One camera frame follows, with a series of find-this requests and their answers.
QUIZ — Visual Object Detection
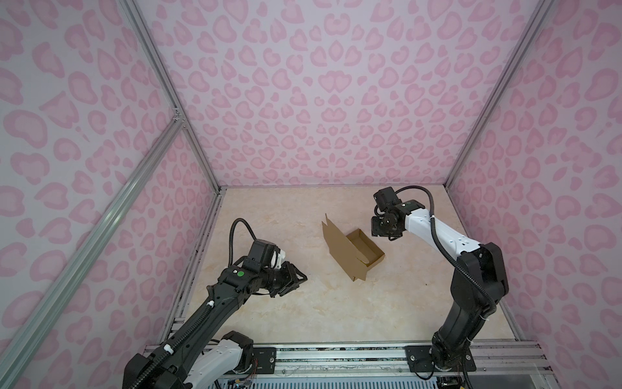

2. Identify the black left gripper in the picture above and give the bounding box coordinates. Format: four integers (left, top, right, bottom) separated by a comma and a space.
260, 260, 309, 296

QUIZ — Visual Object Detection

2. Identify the brown cardboard box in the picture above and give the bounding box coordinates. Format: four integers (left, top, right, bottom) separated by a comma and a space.
322, 216, 386, 281

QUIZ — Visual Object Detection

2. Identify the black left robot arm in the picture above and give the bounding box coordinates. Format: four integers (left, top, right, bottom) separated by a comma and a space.
121, 239, 308, 388

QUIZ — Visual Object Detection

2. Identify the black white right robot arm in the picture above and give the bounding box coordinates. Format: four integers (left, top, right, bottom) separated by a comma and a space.
371, 186, 509, 371

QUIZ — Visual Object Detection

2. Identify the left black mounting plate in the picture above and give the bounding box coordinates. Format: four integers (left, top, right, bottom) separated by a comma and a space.
241, 347, 277, 375

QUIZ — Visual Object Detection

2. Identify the black mounting plate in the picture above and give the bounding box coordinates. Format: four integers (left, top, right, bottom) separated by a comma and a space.
241, 347, 277, 375
404, 345, 477, 374

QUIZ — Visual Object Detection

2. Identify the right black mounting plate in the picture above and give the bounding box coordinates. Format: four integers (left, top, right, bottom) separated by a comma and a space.
404, 345, 477, 374

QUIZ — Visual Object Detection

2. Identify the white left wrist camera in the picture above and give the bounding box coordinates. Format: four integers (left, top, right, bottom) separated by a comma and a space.
271, 248, 286, 269

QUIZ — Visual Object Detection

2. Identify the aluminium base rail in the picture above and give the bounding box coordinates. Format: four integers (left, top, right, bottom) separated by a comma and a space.
128, 339, 560, 389

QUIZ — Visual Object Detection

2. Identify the back right aluminium post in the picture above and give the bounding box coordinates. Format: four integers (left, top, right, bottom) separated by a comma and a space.
443, 0, 557, 191

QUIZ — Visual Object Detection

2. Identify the aluminium post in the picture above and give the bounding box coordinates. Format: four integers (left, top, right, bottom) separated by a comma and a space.
443, 0, 557, 191
118, 0, 221, 194

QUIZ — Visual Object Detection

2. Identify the left aluminium frame strut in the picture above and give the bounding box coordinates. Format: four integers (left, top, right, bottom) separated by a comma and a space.
1, 118, 185, 388

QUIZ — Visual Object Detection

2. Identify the back left aluminium post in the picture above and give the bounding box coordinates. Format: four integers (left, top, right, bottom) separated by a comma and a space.
118, 0, 221, 194

